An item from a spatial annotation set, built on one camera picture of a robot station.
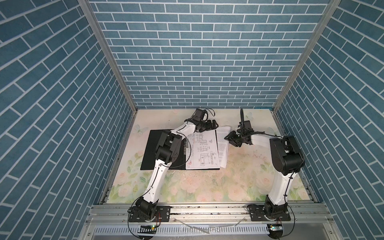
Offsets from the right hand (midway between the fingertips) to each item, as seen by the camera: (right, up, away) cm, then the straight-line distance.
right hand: (225, 137), depth 101 cm
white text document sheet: (-1, +2, +2) cm, 3 cm away
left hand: (-8, +7, +4) cm, 11 cm away
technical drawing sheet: (-16, -8, -4) cm, 19 cm away
